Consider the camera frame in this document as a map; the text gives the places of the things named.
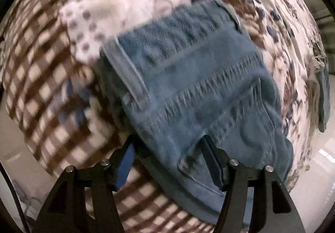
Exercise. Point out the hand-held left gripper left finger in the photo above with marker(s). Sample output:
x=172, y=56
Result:
x=125, y=167

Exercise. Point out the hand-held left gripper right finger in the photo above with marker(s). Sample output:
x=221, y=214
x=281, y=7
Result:
x=213, y=162

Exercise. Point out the blue denim pants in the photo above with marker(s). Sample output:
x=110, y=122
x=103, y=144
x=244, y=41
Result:
x=196, y=78

